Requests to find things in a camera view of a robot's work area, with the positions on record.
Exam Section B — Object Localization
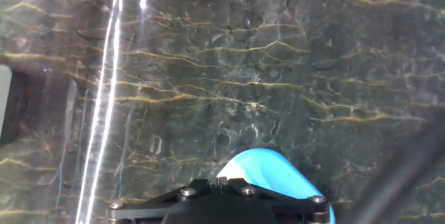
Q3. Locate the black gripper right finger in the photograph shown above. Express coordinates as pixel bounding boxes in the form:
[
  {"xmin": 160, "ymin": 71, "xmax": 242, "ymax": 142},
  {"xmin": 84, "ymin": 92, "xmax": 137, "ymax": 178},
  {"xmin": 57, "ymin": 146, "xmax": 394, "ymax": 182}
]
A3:
[{"xmin": 219, "ymin": 177, "xmax": 332, "ymax": 224}]

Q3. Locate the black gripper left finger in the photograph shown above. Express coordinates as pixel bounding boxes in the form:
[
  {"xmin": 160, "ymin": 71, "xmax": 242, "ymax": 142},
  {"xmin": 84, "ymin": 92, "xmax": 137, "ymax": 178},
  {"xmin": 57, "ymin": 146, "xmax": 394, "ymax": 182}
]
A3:
[{"xmin": 106, "ymin": 177, "xmax": 220, "ymax": 224}]

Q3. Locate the red push button box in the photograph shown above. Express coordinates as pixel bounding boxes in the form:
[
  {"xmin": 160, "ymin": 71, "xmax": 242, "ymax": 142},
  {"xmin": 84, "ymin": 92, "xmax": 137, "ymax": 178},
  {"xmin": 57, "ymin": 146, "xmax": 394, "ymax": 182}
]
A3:
[{"xmin": 0, "ymin": 64, "xmax": 13, "ymax": 138}]

